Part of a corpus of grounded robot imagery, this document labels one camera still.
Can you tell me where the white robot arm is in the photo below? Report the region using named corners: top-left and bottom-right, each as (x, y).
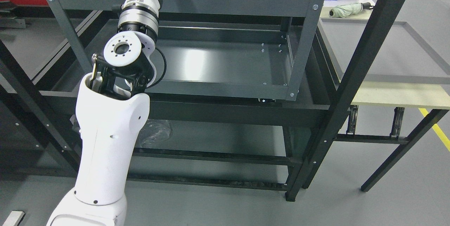
top-left (47, 0), bottom-right (163, 226)

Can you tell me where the grey inner metal shelf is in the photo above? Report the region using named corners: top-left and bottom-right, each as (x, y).
top-left (47, 0), bottom-right (326, 104)

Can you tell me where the dark metal shelf rack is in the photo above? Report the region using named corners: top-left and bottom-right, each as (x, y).
top-left (1, 0), bottom-right (405, 201)

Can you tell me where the crumpled clear plastic bag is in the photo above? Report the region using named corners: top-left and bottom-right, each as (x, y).
top-left (135, 119), bottom-right (173, 148)

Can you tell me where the green folded umbrella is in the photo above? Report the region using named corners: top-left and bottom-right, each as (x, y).
top-left (328, 3), bottom-right (375, 18)

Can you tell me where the low beige top table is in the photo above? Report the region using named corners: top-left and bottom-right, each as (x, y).
top-left (335, 21), bottom-right (449, 192)

